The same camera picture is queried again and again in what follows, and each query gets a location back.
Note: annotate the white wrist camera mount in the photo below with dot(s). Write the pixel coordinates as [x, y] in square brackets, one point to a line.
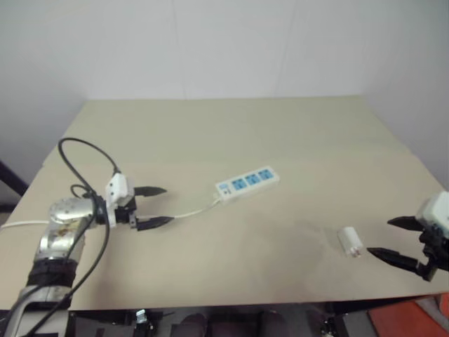
[117, 183]
[436, 210]

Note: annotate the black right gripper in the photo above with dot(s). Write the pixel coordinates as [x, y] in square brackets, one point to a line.
[435, 251]

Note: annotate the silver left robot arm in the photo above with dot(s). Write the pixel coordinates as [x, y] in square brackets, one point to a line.
[56, 214]

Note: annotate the dark frame bar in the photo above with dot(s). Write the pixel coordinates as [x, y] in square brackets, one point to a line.
[12, 182]

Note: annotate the black under-table frame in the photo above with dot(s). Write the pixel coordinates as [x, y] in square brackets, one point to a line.
[105, 324]

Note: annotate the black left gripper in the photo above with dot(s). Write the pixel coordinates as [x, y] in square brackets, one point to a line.
[127, 210]

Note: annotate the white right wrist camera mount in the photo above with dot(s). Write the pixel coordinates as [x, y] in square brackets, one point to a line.
[436, 210]

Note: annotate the small silver bracket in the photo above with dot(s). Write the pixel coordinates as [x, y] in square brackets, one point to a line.
[141, 316]

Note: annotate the white power strip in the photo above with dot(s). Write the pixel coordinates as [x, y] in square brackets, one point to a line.
[245, 184]

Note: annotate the dark rounded shape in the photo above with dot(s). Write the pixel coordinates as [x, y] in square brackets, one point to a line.
[196, 326]

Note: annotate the white plug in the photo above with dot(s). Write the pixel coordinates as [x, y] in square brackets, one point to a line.
[349, 242]

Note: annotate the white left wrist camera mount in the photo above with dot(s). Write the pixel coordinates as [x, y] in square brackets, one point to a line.
[117, 183]

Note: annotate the orange box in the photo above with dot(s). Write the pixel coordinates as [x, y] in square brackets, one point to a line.
[410, 317]

